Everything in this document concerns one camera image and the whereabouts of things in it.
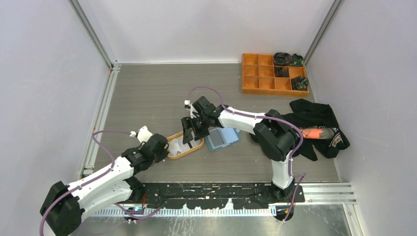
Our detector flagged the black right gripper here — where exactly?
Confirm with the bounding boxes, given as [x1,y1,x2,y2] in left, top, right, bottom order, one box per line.
[182,114,210,144]

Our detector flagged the orange oval plastic tray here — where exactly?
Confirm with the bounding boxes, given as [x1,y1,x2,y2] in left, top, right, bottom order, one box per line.
[167,131,205,160]

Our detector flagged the black card with gold chip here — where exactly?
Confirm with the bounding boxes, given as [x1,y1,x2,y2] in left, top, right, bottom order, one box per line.
[208,129,225,149]

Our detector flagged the blue leather card holder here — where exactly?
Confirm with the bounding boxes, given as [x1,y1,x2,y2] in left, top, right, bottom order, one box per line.
[205,128,240,152]

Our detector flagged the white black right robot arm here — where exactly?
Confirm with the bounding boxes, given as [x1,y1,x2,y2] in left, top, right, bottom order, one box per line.
[181,96,300,202]

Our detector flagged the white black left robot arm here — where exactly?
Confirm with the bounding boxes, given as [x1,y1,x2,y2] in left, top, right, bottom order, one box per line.
[39,133,169,236]

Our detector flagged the white striped card in tray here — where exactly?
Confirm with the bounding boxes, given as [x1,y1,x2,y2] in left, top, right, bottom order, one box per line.
[180,140,202,151]

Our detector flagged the silver VIP card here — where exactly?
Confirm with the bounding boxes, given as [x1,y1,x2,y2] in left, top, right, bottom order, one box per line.
[168,139,182,157]

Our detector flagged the orange compartment organizer box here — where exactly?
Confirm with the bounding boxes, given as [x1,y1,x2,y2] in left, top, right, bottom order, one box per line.
[241,53,310,97]

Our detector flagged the black sock in compartment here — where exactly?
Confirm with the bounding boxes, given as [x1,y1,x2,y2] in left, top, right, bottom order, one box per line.
[274,66,289,78]

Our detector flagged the dark rolled sock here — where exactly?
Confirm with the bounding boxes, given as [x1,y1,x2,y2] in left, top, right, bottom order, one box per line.
[273,52,294,66]

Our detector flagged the green black rolled sock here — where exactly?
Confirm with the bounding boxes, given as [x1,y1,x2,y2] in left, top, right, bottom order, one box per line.
[291,76,309,91]

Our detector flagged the green patterned rolled sock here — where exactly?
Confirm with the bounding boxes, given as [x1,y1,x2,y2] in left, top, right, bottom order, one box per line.
[290,54,304,67]

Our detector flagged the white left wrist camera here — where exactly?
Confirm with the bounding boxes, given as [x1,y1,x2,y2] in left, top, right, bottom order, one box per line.
[129,125,153,143]

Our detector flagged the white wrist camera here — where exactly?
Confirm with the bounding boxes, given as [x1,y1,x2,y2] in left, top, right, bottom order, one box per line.
[184,100,199,118]
[129,125,153,143]

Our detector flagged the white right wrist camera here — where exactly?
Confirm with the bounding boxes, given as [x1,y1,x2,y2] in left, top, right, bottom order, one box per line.
[184,100,199,118]

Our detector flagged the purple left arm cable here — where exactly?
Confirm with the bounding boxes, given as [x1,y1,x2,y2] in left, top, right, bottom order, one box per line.
[39,129,164,236]

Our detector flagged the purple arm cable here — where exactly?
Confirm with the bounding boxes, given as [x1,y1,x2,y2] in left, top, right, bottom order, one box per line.
[39,129,164,236]
[187,86,307,223]

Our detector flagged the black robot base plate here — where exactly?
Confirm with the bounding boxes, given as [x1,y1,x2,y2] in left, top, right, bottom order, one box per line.
[124,182,305,210]

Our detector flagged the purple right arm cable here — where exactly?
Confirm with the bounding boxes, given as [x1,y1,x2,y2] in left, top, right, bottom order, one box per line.
[187,86,307,223]

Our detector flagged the aluminium frame rail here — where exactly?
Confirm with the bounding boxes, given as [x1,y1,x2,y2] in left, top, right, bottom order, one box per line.
[92,182,357,216]

